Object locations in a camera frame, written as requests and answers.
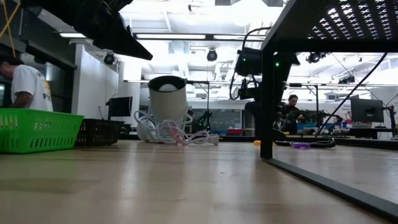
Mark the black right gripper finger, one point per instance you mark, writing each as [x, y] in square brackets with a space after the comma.
[255, 118]

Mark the green plastic basket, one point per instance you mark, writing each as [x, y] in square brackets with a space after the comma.
[37, 130]

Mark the black plastic basket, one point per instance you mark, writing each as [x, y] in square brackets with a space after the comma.
[99, 132]

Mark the black perforated metal shelf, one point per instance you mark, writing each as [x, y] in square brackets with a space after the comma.
[267, 93]

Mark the black ceiling spotlight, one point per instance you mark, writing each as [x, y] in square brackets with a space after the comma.
[212, 55]
[314, 57]
[109, 58]

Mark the red storage tray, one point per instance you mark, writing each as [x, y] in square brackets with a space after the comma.
[235, 131]

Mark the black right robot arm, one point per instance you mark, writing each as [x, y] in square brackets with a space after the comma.
[284, 71]

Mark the black computer monitor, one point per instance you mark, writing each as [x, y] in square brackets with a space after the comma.
[367, 110]
[119, 107]

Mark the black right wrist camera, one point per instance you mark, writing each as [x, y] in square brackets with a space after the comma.
[248, 62]

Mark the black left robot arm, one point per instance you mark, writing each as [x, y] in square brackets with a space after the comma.
[93, 21]

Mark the person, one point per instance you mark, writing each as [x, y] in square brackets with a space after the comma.
[292, 112]
[31, 84]

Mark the black background robot arm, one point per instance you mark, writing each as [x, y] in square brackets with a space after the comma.
[320, 115]
[203, 123]

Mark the white desk lamp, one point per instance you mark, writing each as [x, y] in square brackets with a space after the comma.
[168, 102]

